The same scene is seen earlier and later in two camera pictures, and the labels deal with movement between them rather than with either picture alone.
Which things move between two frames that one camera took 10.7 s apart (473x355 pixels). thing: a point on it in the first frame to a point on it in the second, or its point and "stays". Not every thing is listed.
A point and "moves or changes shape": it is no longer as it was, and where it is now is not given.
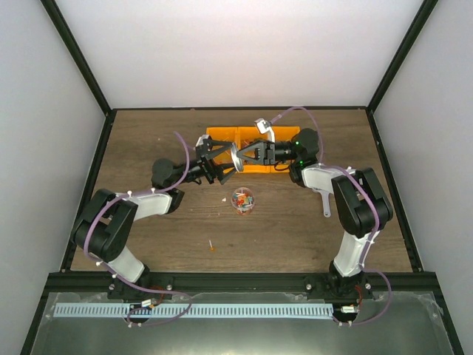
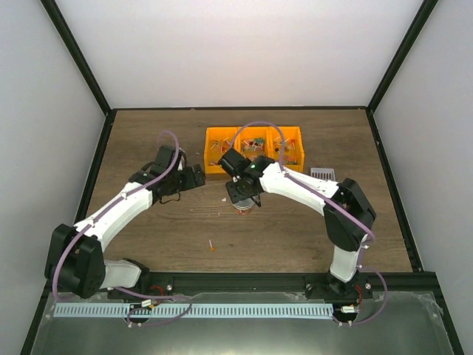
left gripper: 203,157 to 191,183
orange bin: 225,134 stays
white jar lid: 237,162 moves or changes shape
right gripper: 265,153 to 236,196
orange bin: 246,136 stays
